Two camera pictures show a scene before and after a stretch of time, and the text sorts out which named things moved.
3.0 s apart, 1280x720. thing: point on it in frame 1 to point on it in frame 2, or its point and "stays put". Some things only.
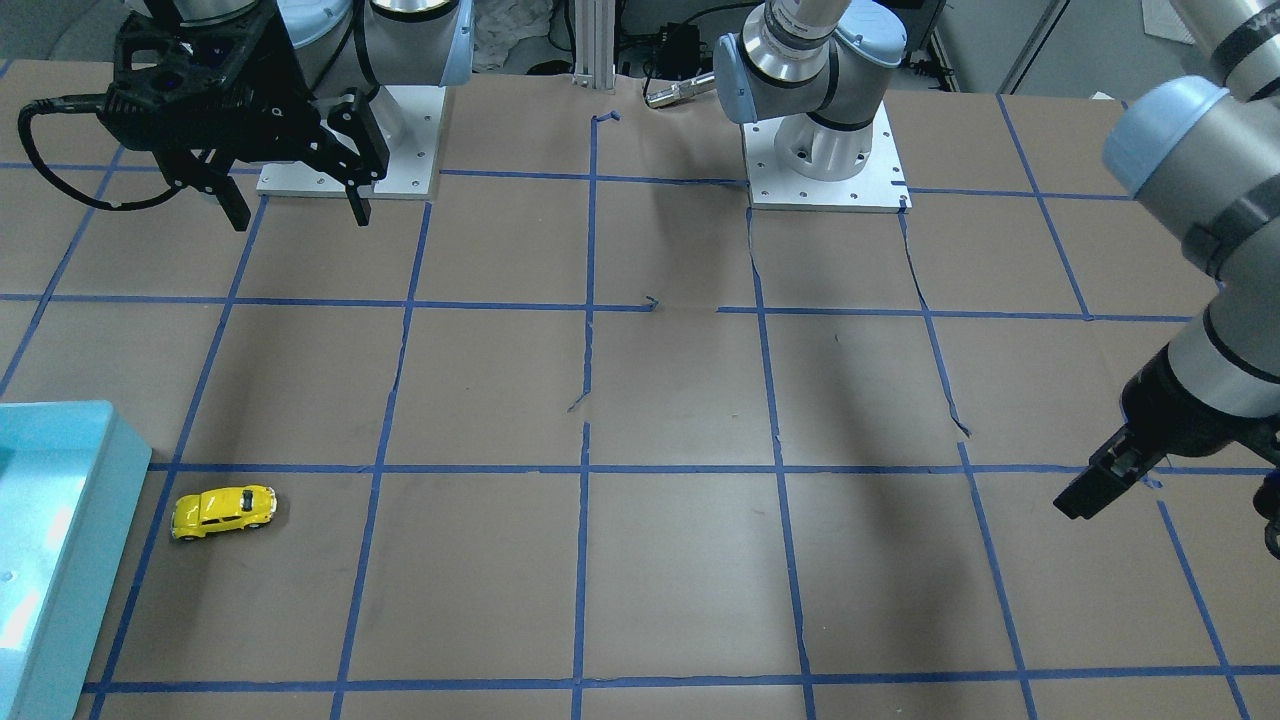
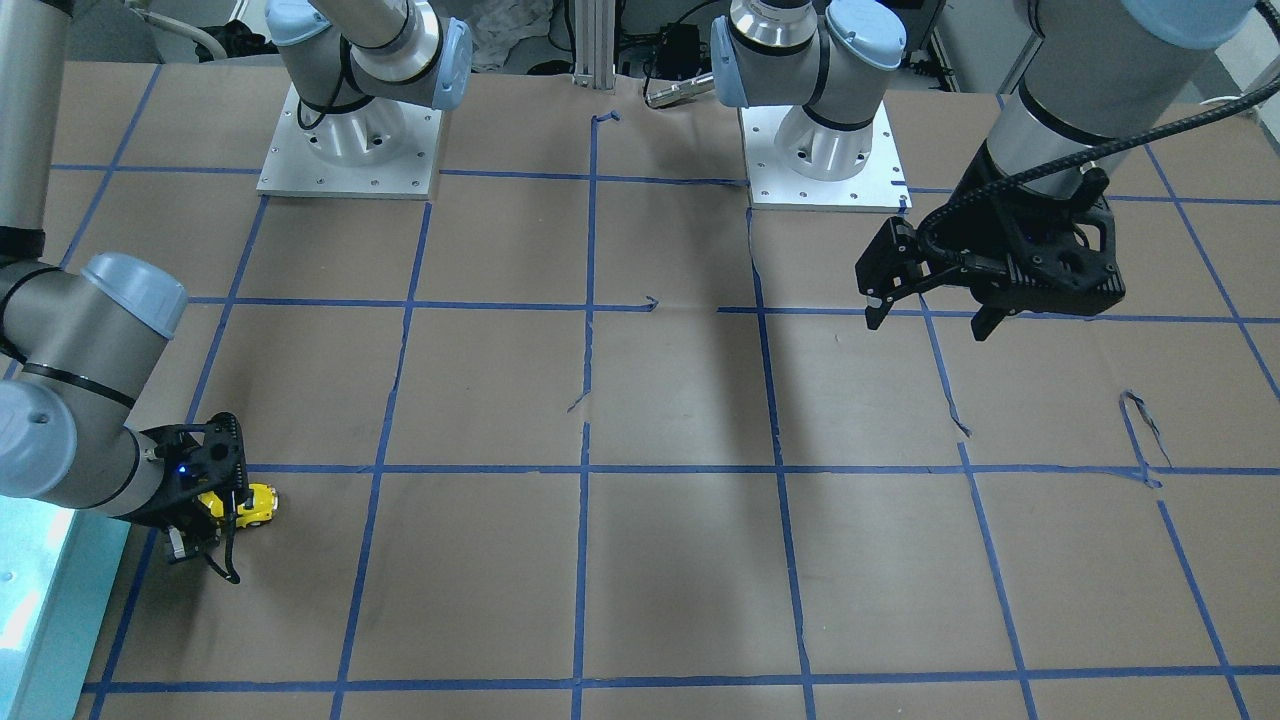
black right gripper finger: [183, 167] to [223, 459]
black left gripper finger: [1118, 465] to [898, 261]
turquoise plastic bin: [71, 478] stays put
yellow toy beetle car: [222, 509] stays put
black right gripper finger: [355, 123] to [186, 539]
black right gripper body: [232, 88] to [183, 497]
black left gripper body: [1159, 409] to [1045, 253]
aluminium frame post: [594, 44] stays put
